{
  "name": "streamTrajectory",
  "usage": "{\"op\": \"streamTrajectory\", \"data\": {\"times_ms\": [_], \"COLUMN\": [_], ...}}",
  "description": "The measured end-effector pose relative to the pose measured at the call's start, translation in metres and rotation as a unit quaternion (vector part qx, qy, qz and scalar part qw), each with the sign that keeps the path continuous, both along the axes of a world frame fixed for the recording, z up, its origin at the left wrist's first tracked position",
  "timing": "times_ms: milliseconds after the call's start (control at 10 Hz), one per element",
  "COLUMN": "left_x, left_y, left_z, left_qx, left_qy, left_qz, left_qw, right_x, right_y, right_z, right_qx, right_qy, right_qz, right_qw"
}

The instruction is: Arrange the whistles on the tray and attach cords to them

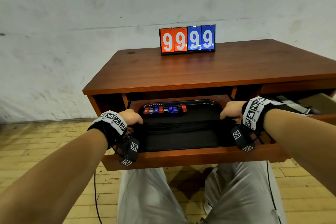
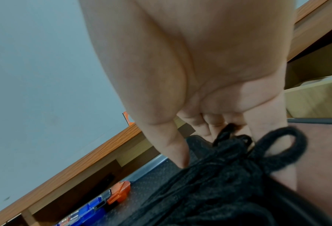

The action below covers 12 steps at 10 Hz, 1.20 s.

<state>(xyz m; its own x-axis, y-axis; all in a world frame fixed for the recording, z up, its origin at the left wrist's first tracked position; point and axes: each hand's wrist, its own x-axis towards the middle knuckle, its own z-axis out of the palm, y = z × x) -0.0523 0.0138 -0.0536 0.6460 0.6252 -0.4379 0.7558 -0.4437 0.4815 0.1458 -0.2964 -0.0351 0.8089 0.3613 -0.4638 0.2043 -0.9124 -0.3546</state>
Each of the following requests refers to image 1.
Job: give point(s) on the person's left hand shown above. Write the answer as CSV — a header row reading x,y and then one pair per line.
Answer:
x,y
131,117

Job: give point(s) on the person's right hand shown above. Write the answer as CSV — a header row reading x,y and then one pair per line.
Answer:
x,y
233,109

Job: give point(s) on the group of coloured plastic clips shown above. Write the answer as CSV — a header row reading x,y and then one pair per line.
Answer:
x,y
170,109

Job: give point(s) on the black plastic tray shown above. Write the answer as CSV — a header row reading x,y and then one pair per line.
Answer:
x,y
183,141

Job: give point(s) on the person's right forearm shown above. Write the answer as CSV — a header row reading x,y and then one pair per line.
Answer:
x,y
302,139

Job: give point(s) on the person's left forearm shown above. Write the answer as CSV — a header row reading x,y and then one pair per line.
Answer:
x,y
52,179

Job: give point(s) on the person's left leg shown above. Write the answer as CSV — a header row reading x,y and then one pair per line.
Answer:
x,y
147,200

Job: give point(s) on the person's leg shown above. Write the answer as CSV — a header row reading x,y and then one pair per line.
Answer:
x,y
147,200
241,195

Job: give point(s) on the person's right leg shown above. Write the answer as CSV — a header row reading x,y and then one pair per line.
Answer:
x,y
241,195

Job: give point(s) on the black white marker wristband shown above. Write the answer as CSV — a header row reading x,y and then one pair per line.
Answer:
x,y
252,113
114,120

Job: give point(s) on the brown wooden desk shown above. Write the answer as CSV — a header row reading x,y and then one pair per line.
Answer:
x,y
210,66

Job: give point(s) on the orange blue flip scoreboard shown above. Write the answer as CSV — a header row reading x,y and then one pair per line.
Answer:
x,y
187,39

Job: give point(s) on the olive cloth bag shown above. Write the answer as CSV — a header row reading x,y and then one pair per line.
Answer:
x,y
323,101

